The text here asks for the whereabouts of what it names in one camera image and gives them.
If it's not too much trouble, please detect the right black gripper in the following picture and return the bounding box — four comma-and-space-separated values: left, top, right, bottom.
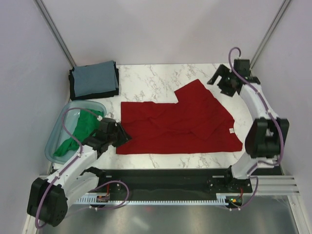
207, 64, 236, 98

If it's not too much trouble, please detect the red t shirt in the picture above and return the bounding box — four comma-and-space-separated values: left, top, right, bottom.
116, 79, 243, 155

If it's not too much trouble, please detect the clear teal plastic bin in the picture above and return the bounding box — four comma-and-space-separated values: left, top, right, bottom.
44, 100, 106, 164

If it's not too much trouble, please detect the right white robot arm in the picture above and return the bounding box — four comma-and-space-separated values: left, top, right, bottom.
208, 59, 290, 192

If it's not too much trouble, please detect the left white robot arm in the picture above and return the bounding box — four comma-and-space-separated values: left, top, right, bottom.
27, 117, 131, 229

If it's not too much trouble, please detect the green t shirt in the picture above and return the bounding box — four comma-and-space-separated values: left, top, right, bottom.
53, 109, 104, 157

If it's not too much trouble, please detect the folded grey-blue t shirt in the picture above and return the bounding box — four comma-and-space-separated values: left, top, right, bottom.
73, 60, 119, 97

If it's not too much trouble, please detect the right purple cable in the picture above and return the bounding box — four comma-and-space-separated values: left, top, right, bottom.
228, 47, 285, 178

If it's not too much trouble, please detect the purple cable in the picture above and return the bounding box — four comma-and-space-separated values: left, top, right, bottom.
228, 47, 285, 178
35, 106, 103, 229

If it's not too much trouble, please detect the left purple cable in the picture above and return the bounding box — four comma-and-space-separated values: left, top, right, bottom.
35, 106, 103, 229

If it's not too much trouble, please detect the white slotted cable duct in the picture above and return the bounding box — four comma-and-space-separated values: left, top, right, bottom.
74, 193, 229, 206

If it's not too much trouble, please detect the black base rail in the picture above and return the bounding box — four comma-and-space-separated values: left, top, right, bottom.
95, 169, 253, 201

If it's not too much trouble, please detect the right aluminium frame post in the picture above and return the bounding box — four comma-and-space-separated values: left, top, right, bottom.
250, 0, 292, 70

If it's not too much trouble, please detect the aluminium frame post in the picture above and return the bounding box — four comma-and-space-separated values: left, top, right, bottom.
250, 0, 292, 70
34, 0, 76, 67

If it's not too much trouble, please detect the left aluminium frame post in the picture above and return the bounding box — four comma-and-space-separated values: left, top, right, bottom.
34, 0, 76, 67

